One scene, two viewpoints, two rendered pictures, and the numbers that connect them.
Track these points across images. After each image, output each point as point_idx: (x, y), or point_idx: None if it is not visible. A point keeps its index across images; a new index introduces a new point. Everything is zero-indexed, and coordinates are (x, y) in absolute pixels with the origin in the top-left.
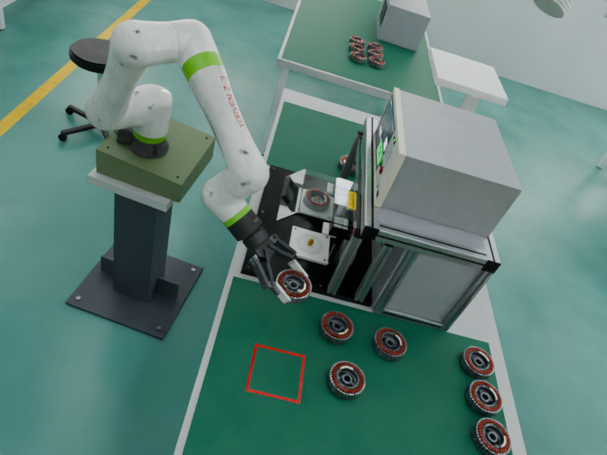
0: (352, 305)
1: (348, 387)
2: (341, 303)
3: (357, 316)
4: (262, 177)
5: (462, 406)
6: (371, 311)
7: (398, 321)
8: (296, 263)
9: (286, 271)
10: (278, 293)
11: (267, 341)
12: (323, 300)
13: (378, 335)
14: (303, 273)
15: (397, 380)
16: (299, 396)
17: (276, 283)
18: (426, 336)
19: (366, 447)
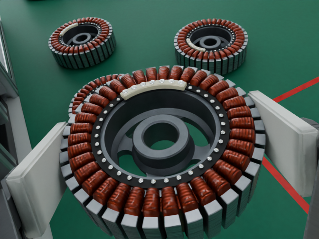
0: (20, 129)
1: (228, 29)
2: (28, 146)
3: (47, 108)
4: None
5: None
6: (18, 98)
7: (17, 61)
8: (29, 162)
9: (115, 196)
10: (308, 119)
11: (282, 207)
12: None
13: (81, 47)
14: (60, 133)
15: (136, 21)
16: (310, 83)
17: (308, 128)
18: (26, 30)
19: (269, 2)
